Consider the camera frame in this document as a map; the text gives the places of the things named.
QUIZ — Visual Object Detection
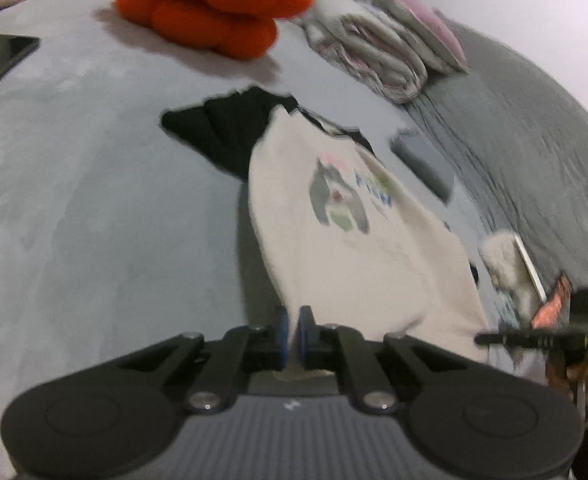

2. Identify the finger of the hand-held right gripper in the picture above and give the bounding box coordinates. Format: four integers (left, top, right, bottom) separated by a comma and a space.
475, 329, 567, 349

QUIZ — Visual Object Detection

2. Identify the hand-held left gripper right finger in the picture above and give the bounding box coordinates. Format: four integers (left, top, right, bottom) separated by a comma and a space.
298, 305, 486, 415

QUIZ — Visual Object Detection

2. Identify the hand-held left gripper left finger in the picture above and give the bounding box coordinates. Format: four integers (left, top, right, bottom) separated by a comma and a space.
94, 306, 291, 415

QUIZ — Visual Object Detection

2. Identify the black and cream printed shirt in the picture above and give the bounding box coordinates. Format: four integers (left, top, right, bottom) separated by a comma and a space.
161, 85, 490, 363

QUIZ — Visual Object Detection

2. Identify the red flat packet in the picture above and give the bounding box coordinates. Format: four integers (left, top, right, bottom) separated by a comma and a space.
531, 271, 573, 330

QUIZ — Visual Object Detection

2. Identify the pale blue book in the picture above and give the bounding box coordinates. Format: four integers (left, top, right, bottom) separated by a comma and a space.
511, 232, 548, 306

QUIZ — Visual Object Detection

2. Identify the white fluffy plush toy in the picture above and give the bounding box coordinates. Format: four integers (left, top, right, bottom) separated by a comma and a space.
479, 232, 542, 321

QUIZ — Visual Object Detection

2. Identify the grey wrinkled blanket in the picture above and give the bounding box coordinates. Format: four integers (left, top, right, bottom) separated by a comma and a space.
409, 25, 588, 286

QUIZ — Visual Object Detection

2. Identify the folded grey sweater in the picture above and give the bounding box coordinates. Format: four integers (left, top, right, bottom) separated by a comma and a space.
389, 127, 455, 202

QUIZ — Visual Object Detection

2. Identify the grey bed sheet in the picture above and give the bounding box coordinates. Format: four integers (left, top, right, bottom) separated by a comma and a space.
0, 0, 550, 461

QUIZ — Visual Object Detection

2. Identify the folded grey and pink quilt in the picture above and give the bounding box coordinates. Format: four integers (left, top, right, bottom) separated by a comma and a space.
301, 0, 430, 104

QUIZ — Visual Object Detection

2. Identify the grey and pink pillow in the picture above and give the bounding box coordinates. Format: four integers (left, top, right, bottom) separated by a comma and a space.
364, 0, 470, 76

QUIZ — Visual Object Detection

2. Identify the orange pumpkin plush pillow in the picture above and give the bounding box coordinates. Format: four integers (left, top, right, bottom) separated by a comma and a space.
116, 0, 317, 61

